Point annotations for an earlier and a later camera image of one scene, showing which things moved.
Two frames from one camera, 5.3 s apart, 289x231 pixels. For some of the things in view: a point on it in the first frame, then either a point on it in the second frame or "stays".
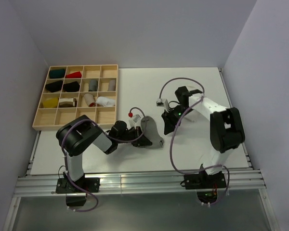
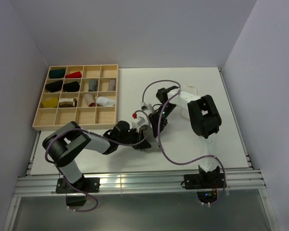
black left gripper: [142, 141] stays
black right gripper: [169, 121] → [154, 121]
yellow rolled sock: [50, 103] stays
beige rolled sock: [89, 99] stays
